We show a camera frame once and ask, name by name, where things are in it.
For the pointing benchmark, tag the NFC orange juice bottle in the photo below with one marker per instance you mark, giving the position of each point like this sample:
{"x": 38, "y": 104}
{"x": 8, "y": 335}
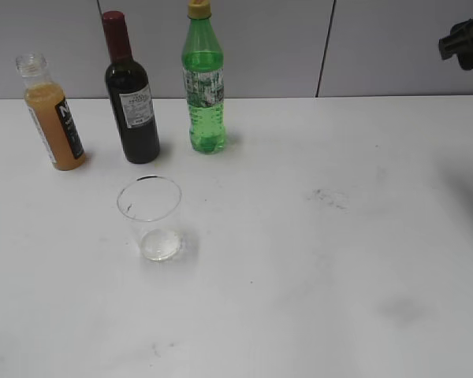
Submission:
{"x": 50, "y": 112}

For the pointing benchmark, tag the green plastic soda bottle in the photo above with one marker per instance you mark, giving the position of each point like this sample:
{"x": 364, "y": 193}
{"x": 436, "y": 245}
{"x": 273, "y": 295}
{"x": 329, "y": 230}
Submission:
{"x": 202, "y": 62}

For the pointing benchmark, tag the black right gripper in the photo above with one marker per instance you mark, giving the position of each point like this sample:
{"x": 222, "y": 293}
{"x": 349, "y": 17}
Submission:
{"x": 459, "y": 43}

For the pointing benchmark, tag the dark red wine bottle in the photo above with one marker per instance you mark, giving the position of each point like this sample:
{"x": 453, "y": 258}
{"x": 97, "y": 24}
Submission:
{"x": 129, "y": 92}

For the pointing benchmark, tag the transparent plastic cup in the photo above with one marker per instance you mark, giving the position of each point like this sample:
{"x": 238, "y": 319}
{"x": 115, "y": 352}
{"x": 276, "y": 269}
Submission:
{"x": 151, "y": 204}

